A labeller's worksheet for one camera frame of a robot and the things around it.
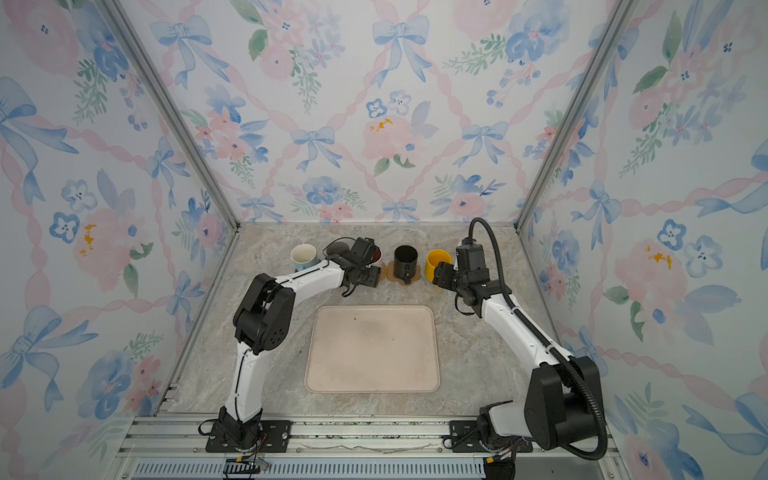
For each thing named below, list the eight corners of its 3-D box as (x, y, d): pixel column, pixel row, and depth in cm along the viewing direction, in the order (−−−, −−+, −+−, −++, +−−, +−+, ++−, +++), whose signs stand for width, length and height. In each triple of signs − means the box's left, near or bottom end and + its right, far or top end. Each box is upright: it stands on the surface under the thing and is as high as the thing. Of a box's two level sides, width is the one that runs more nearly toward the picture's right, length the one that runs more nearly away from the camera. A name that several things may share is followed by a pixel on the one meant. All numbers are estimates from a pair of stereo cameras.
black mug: (387, 281, 106) (387, 262, 97) (398, 261, 112) (399, 241, 103) (407, 289, 104) (409, 270, 95) (418, 268, 110) (420, 248, 101)
